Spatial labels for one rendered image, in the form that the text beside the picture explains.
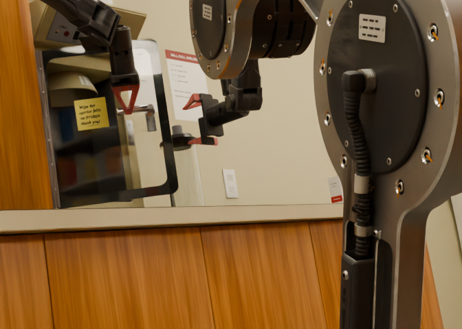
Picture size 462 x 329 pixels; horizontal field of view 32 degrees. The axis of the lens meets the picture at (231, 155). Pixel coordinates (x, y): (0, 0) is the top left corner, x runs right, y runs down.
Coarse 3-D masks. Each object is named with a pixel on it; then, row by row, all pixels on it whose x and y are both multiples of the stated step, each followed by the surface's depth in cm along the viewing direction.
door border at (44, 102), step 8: (40, 56) 198; (40, 64) 197; (40, 72) 197; (40, 80) 196; (40, 88) 196; (40, 96) 196; (48, 112) 195; (48, 120) 195; (48, 128) 194; (48, 136) 194; (48, 144) 194; (48, 152) 193; (48, 160) 193; (56, 176) 192; (56, 184) 192; (56, 192) 192; (56, 200) 191
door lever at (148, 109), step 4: (144, 104) 194; (148, 104) 193; (152, 104) 194; (120, 108) 193; (128, 108) 193; (136, 108) 193; (140, 108) 193; (144, 108) 193; (148, 108) 193; (152, 108) 194; (116, 112) 193; (120, 112) 192; (136, 112) 193; (140, 112) 194; (144, 112) 198; (148, 112) 197; (152, 112) 198; (148, 116) 198
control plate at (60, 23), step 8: (56, 16) 198; (64, 16) 199; (56, 24) 199; (64, 24) 200; (72, 24) 202; (48, 32) 199; (64, 32) 202; (72, 32) 203; (56, 40) 201; (64, 40) 203; (72, 40) 205
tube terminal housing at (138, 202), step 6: (30, 0) 203; (114, 0) 226; (36, 48) 200; (42, 48) 202; (48, 48) 203; (138, 198) 215; (96, 204) 203; (102, 204) 205; (108, 204) 206; (114, 204) 208; (120, 204) 209; (126, 204) 211; (132, 204) 212; (138, 204) 214
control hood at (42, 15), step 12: (36, 0) 197; (36, 12) 196; (48, 12) 195; (120, 12) 210; (132, 12) 213; (144, 12) 217; (36, 24) 196; (48, 24) 197; (120, 24) 213; (132, 24) 215; (36, 36) 197; (132, 36) 218
